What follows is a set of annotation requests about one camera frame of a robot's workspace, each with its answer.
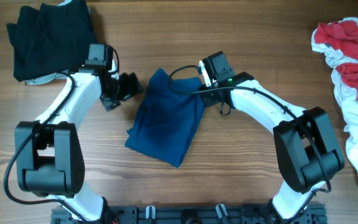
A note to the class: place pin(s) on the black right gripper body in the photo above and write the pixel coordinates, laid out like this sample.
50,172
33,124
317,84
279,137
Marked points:
208,97

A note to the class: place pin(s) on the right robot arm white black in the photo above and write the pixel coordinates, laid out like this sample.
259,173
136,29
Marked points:
307,149

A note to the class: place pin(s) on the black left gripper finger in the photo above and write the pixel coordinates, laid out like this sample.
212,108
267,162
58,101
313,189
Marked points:
135,86
125,87

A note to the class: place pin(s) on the red and white garment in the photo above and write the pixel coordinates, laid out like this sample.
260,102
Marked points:
338,41

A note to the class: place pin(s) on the blue polo shirt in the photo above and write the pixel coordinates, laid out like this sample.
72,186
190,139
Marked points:
166,122

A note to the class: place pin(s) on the folded dark green garment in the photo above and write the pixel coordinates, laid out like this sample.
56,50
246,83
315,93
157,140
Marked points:
50,39

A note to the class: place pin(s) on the folded light grey garment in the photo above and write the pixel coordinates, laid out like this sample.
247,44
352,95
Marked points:
46,79

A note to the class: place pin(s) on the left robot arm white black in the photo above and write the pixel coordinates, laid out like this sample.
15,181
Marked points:
48,157

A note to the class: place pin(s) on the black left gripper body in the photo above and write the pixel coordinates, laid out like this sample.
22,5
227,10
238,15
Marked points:
117,92

